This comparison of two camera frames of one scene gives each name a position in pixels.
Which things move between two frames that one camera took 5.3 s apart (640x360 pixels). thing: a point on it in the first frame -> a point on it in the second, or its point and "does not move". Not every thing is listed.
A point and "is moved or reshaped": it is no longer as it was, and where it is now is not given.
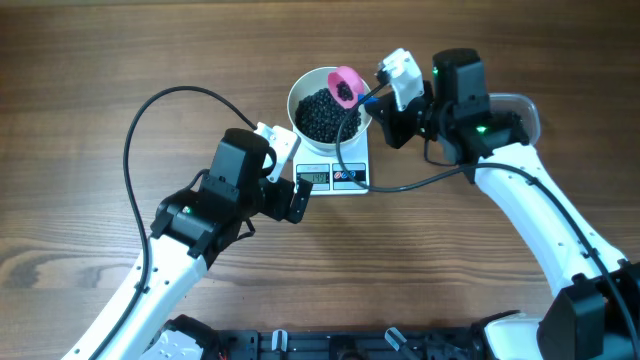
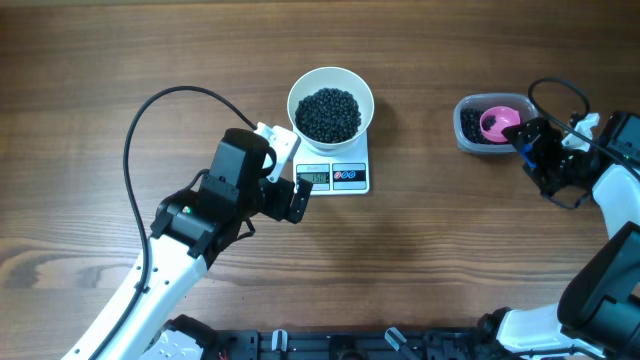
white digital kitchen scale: (346, 174) does not move
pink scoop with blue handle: (348, 88) is moved or reshaped
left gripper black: (288, 200) does not move
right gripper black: (388, 122) -> (542, 150)
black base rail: (350, 344) does not move
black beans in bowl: (318, 117) does not move
